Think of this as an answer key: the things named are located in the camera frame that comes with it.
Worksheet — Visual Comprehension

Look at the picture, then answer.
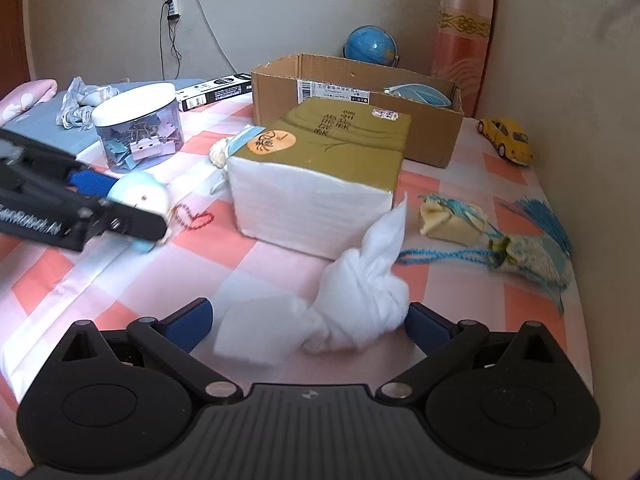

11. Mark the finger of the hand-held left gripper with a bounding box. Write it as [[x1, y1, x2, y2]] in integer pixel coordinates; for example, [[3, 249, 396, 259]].
[[0, 127, 119, 199], [61, 195, 169, 254]]

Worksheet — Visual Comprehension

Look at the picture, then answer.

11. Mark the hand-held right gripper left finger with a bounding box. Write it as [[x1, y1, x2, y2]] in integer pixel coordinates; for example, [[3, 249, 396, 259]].
[[39, 298, 244, 406]]

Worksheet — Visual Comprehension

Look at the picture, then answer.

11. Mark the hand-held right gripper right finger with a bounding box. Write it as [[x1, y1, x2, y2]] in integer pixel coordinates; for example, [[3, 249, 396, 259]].
[[375, 302, 577, 406]]

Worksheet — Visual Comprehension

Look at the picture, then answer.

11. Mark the round light blue plush toy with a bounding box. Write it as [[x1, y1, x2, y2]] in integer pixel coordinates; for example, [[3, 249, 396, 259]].
[[107, 169, 215, 254]]

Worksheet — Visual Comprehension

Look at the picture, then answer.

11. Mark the white knotted cloth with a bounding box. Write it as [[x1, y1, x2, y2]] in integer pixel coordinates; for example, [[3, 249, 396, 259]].
[[212, 190, 410, 367]]

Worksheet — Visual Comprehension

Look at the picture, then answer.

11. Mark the brown cardboard box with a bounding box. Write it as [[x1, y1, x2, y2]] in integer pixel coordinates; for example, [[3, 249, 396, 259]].
[[250, 53, 465, 169]]

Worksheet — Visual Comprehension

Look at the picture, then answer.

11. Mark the blue face mask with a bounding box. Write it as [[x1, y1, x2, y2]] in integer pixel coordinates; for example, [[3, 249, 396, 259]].
[[383, 82, 454, 109]]

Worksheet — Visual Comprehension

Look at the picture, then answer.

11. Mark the pink checkered tablecloth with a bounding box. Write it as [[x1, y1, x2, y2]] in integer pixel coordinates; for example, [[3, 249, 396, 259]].
[[0, 94, 597, 463]]

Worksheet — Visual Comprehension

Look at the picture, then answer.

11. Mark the blue blanket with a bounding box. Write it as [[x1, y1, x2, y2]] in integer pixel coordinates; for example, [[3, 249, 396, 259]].
[[0, 78, 209, 162]]

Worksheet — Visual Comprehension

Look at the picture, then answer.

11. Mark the clear jar of binder clips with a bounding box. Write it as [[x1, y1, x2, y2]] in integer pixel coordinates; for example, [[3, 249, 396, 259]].
[[91, 83, 185, 174]]

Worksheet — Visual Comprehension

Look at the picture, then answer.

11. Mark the pink floral pillow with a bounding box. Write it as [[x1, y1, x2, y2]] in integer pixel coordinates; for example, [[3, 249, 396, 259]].
[[0, 78, 59, 124]]

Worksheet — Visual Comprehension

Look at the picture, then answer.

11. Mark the blue-green sachet with blue tassel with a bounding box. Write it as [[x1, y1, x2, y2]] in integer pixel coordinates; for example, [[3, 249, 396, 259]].
[[399, 197, 574, 315]]

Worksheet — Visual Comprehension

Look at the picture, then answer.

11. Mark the light blue fabric pouch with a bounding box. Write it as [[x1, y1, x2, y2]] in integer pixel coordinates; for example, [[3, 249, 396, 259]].
[[227, 126, 267, 154]]

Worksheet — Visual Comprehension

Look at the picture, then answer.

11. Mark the long black cardboard box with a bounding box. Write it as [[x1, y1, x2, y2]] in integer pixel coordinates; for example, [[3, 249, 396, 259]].
[[175, 72, 253, 113]]

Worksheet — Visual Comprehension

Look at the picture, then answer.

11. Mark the brown wooden door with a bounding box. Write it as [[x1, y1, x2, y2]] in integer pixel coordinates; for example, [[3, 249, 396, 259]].
[[0, 0, 32, 97]]

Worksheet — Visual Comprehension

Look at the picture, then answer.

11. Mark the gold wrapped tissue pack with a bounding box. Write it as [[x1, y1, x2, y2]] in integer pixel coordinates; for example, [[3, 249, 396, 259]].
[[227, 97, 414, 261]]

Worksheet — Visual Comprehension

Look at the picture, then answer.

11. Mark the yellow toy car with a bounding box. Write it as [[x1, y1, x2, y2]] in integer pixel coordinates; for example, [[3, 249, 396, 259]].
[[476, 117, 535, 165]]

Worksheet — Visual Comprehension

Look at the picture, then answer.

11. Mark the blue desk globe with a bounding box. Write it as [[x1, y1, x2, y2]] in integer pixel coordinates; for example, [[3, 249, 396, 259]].
[[343, 25, 401, 69]]

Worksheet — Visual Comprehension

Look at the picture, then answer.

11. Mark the pink patterned curtain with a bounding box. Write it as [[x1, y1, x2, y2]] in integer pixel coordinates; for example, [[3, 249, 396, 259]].
[[430, 0, 499, 119]]

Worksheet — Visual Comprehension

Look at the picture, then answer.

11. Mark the cream sachet with blue cord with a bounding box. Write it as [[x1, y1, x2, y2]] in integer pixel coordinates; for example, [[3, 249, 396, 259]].
[[418, 195, 488, 246]]

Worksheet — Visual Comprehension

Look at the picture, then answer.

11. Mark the power strip with cables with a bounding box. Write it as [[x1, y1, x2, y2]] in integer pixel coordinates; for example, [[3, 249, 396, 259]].
[[130, 0, 184, 82]]

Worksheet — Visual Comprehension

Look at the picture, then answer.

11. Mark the white cable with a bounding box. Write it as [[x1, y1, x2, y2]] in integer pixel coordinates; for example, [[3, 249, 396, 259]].
[[187, 0, 239, 74]]

